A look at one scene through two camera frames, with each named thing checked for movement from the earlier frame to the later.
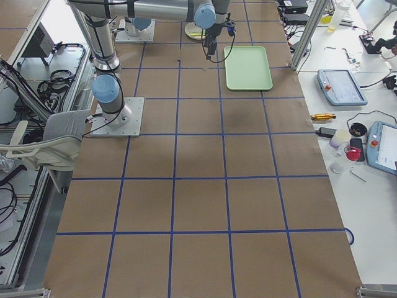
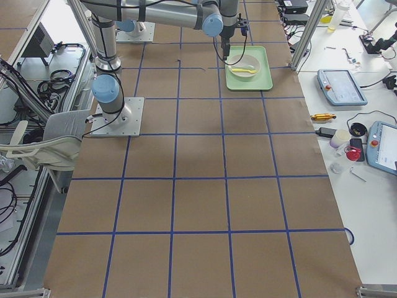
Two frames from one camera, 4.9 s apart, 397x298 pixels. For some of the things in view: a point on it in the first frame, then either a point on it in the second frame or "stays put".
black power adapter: [325, 131] stays put
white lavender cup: [341, 136] stays put
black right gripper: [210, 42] -> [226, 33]
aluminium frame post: [317, 14] stays put
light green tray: [247, 67] stays put
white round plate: [194, 31] -> [245, 69]
